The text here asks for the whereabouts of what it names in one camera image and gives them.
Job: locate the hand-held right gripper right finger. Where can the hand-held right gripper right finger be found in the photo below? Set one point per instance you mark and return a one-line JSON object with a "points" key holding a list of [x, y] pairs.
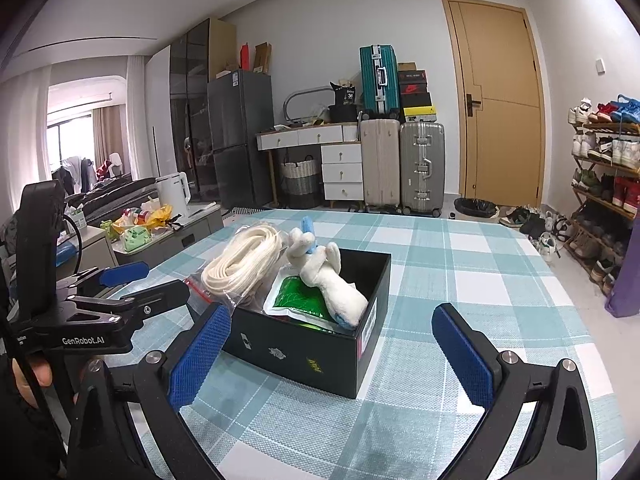
{"points": [[460, 355]]}

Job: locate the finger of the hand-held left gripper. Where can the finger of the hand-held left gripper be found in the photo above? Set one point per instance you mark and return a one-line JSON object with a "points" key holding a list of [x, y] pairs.
{"points": [[150, 297], [125, 273]]}

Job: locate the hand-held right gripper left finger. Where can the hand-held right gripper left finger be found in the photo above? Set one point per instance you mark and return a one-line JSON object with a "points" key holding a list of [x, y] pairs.
{"points": [[200, 355]]}

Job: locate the black cardboard box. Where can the black cardboard box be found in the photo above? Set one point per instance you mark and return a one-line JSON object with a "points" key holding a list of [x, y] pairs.
{"points": [[300, 360]]}

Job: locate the green medicine sachet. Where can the green medicine sachet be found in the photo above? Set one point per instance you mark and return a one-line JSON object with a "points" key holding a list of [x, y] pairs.
{"points": [[295, 300]]}

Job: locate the white plush rabbit toy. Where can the white plush rabbit toy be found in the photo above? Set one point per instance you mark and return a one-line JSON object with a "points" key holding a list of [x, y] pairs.
{"points": [[335, 290]]}

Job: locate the person's left forearm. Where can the person's left forearm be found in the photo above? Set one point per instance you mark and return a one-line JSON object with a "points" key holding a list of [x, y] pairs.
{"points": [[25, 440]]}

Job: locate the person's left hand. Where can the person's left hand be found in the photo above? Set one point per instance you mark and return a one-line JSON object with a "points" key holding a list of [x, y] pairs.
{"points": [[32, 375]]}

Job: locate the pile of colourful snack packets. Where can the pile of colourful snack packets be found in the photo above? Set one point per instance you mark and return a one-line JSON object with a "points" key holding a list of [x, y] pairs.
{"points": [[135, 230]]}

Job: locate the dark striped sofa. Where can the dark striped sofa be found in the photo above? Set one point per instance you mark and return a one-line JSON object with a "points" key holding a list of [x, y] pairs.
{"points": [[115, 192]]}

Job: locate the teal checked tablecloth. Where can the teal checked tablecloth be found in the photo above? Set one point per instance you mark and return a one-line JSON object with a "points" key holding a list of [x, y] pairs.
{"points": [[450, 270]]}

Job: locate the grey side cabinet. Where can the grey side cabinet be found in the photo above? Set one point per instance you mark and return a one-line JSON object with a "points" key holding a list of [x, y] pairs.
{"points": [[200, 225]]}

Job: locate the hanging clothes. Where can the hanging clothes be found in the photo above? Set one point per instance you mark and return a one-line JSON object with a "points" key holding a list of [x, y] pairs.
{"points": [[85, 170]]}

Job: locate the white electric kettle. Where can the white electric kettle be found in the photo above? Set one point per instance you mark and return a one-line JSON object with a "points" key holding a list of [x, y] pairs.
{"points": [[172, 192]]}

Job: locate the brown curtain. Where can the brown curtain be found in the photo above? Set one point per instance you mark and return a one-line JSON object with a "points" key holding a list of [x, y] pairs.
{"points": [[107, 135]]}

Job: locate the pile of shoes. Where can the pile of shoes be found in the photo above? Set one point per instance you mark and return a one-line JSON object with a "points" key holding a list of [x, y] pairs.
{"points": [[535, 230]]}

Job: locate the dark glass cabinet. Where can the dark glass cabinet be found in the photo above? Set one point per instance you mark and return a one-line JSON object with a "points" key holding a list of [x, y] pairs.
{"points": [[190, 110]]}

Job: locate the dark grey refrigerator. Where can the dark grey refrigerator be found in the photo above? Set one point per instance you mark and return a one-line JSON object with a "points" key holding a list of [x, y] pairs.
{"points": [[240, 135]]}

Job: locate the woven laundry basket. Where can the woven laundry basket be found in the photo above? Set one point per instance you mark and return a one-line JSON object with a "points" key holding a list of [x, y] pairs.
{"points": [[300, 180]]}

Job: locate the silver suitcase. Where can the silver suitcase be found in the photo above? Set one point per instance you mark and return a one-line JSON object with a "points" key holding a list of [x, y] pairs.
{"points": [[422, 165]]}

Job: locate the beige suitcase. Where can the beige suitcase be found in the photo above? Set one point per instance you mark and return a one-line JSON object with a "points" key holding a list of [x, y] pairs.
{"points": [[380, 165]]}

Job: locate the wooden shoe rack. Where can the wooden shoe rack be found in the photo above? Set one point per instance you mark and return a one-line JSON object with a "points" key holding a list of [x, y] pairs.
{"points": [[605, 200]]}

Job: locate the white desk with drawers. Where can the white desk with drawers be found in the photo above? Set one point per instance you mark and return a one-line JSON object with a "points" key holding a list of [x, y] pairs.
{"points": [[342, 170]]}

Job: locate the red box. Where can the red box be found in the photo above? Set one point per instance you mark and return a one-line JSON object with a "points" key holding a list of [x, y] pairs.
{"points": [[245, 57]]}

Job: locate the yellow wooden door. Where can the yellow wooden door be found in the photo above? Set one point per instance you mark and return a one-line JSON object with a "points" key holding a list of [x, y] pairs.
{"points": [[500, 110]]}

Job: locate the brown cardboard box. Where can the brown cardboard box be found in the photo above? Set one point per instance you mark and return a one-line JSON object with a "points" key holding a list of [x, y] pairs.
{"points": [[263, 57]]}

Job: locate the stack of shoe boxes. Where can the stack of shoe boxes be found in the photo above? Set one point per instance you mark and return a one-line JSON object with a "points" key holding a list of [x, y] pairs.
{"points": [[415, 92]]}

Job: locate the black bag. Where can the black bag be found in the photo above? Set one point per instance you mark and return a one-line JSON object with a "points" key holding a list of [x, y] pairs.
{"points": [[345, 100]]}

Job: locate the teal suitcase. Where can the teal suitcase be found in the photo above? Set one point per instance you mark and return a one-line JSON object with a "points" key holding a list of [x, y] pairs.
{"points": [[377, 80]]}

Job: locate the curved metal frame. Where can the curved metal frame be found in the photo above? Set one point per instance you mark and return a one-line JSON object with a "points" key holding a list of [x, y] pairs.
{"points": [[287, 105]]}

